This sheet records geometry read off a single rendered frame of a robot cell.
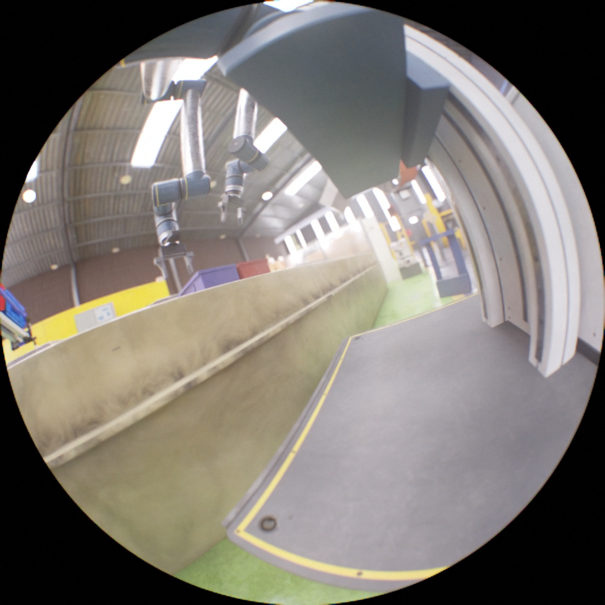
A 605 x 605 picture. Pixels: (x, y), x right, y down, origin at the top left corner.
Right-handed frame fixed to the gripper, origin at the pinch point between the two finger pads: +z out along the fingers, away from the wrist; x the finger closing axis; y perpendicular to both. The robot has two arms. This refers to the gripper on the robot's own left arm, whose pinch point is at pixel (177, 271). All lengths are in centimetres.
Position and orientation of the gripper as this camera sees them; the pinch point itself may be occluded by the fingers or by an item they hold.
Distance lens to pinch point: 92.8
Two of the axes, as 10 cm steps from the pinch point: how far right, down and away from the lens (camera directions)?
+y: -7.7, 2.8, 5.6
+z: 3.9, 9.2, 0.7
